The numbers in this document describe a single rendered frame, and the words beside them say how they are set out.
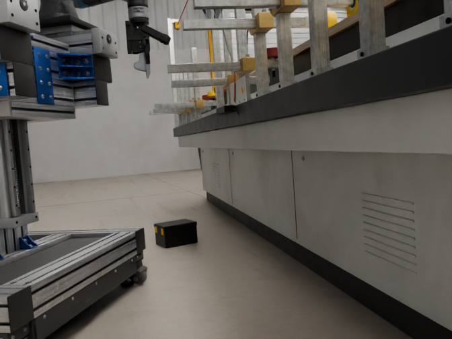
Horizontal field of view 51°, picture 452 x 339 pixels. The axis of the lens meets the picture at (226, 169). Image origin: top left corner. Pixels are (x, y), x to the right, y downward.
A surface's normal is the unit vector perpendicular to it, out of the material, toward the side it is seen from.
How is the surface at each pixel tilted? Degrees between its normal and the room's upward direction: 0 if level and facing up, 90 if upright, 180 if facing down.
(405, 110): 90
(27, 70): 90
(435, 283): 90
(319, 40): 90
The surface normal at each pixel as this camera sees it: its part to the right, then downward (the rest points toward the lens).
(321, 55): 0.21, 0.05
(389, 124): -0.98, 0.08
